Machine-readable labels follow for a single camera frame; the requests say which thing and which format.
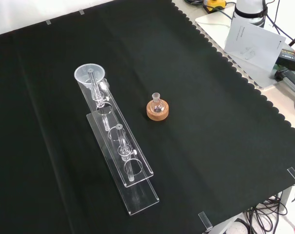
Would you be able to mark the clear plastic funnel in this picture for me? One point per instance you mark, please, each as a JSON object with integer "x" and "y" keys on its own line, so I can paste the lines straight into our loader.
{"x": 84, "y": 76}

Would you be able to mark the clear acrylic funnel stand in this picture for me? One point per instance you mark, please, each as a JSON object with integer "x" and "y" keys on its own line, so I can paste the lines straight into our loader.
{"x": 137, "y": 195}

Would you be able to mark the small round-bottom glass flask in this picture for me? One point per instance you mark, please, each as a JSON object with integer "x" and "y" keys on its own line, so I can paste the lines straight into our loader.
{"x": 157, "y": 107}

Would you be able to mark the black bench cloth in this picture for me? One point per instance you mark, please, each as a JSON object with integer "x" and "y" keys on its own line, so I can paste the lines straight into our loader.
{"x": 186, "y": 122}

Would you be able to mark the pale board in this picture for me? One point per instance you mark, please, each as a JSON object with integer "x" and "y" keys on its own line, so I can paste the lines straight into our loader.
{"x": 212, "y": 20}

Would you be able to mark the clear cloth clip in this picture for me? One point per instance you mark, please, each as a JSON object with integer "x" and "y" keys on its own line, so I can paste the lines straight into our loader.
{"x": 205, "y": 220}
{"x": 294, "y": 174}

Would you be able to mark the grey tape piece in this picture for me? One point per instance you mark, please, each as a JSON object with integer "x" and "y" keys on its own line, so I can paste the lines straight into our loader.
{"x": 48, "y": 22}
{"x": 81, "y": 12}

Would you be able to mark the white paper leaflet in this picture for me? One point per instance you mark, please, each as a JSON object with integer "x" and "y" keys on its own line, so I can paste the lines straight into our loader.
{"x": 254, "y": 41}

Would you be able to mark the yellow stop button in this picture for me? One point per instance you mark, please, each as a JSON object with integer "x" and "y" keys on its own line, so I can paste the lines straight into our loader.
{"x": 216, "y": 3}

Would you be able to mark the grey and black device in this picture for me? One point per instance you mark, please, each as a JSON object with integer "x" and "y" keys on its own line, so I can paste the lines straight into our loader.
{"x": 289, "y": 79}

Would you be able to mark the black power adapter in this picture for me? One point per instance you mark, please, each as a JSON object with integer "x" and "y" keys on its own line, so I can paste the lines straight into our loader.
{"x": 291, "y": 57}

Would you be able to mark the grey table leg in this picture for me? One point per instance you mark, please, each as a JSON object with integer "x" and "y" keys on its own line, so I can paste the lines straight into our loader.
{"x": 287, "y": 196}

